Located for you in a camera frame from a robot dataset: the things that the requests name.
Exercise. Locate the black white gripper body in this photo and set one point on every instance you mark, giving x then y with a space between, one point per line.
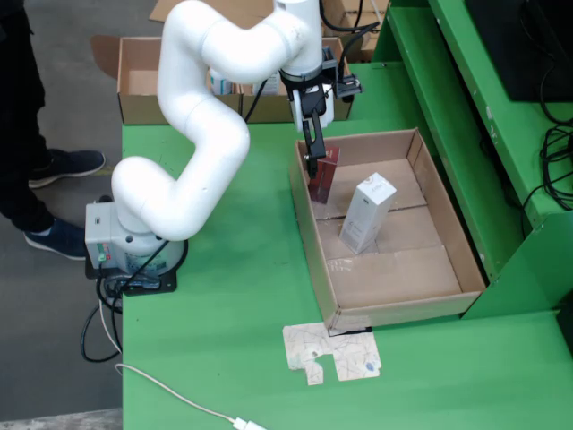
313 103

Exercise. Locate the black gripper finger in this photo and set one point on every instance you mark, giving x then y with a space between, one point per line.
318 139
309 148

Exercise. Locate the white hand cream box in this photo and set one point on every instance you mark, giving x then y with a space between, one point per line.
271 85

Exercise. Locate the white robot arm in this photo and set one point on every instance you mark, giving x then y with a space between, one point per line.
201 112

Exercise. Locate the grey robot base box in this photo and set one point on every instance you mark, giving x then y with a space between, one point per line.
96 233

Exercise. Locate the dark red small box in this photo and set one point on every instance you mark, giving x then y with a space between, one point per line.
327 174

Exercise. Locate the tall white cosmetic box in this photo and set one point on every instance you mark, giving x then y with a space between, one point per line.
367 210

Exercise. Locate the large printed cardboard box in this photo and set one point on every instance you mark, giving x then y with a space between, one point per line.
353 13

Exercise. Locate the shallow cardboard tray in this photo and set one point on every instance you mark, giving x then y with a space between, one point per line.
403 277

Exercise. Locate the divided cardboard box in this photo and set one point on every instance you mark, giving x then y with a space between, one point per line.
134 80

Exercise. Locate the green metal shelf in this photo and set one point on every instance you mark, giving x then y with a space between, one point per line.
492 224

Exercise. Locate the flattened patterned paper carton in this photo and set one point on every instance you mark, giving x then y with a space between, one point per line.
331 354

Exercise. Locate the black monitor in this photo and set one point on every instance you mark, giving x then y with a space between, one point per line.
515 45

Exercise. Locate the navy sneaker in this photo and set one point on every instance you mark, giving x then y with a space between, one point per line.
58 242
71 163

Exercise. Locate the white plug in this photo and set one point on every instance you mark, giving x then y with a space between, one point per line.
246 424

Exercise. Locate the dark trousers of person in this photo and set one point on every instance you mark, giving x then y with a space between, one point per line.
18 112

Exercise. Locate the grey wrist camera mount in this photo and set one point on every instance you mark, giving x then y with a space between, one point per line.
344 85

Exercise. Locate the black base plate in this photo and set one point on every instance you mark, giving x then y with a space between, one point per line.
147 286

